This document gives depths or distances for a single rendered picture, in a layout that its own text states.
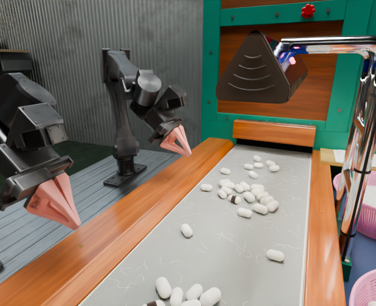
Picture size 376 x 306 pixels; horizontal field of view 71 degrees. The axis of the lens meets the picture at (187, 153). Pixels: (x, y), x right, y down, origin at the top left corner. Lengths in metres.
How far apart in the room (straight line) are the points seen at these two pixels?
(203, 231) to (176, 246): 0.08
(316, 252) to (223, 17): 0.88
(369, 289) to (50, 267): 0.51
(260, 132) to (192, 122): 2.04
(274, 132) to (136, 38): 2.48
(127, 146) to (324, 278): 0.71
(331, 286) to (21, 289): 0.46
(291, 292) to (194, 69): 2.66
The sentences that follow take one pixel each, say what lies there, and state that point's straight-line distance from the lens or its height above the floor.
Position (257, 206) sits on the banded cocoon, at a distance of 0.66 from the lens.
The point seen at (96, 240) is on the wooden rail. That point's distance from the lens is 0.55.
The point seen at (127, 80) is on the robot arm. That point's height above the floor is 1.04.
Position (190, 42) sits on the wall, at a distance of 2.99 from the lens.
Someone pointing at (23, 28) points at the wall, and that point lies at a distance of 4.46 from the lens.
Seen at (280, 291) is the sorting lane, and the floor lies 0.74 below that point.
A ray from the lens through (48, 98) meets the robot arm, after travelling 0.46.
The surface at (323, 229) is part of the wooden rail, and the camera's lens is 0.62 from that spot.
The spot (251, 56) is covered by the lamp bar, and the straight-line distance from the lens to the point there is 0.30.
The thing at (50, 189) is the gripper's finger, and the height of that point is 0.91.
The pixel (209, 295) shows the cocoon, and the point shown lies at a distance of 0.44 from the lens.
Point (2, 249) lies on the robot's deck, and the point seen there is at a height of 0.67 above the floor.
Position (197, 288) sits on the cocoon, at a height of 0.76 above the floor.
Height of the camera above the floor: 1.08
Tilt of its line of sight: 19 degrees down
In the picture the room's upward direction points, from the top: straight up
